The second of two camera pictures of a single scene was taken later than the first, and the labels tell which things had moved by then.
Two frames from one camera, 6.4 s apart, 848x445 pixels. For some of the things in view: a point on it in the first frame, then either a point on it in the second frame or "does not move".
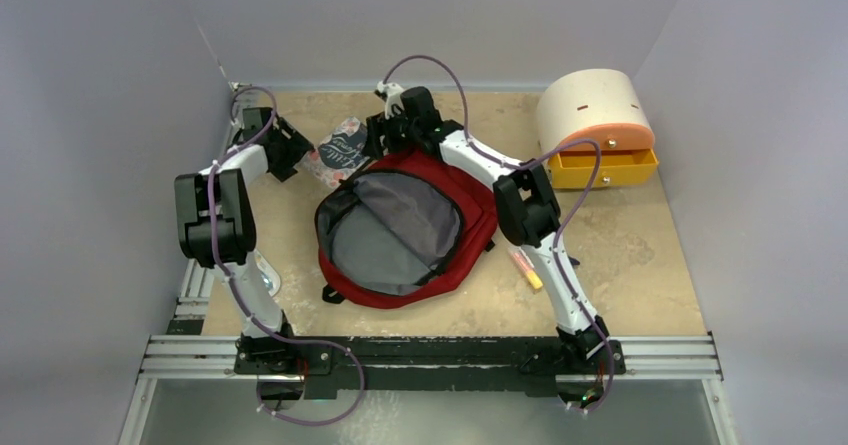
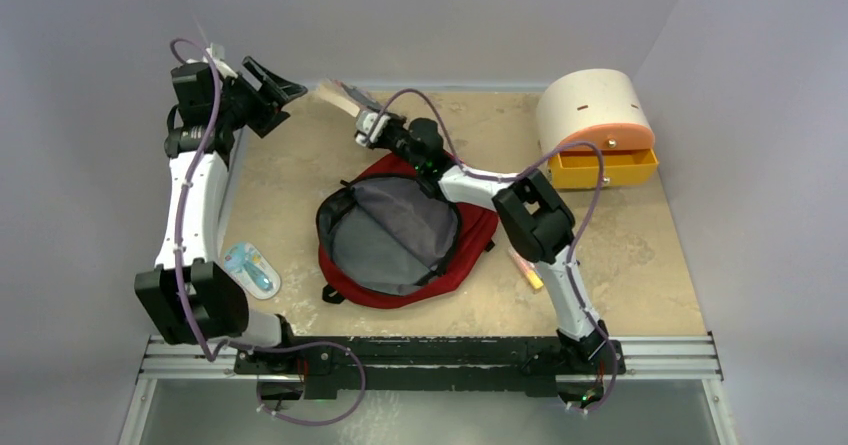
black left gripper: [297, 149] to [285, 91]
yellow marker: [526, 267] does not move
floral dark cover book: [338, 155] to [346, 98]
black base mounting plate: [429, 363] does not move
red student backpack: [402, 231] does not move
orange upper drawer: [610, 136] does not move
